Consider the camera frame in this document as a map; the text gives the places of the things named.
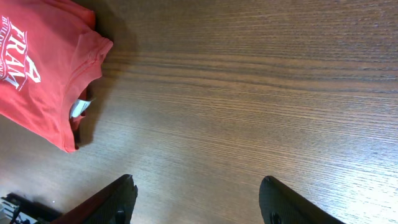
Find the black base with white slots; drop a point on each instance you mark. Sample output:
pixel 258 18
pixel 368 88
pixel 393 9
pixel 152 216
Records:
pixel 18 210

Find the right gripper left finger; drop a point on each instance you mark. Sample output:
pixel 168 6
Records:
pixel 113 204

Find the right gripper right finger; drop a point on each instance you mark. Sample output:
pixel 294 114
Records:
pixel 280 204

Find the red printed t-shirt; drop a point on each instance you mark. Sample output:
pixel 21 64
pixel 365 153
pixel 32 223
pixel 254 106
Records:
pixel 50 53

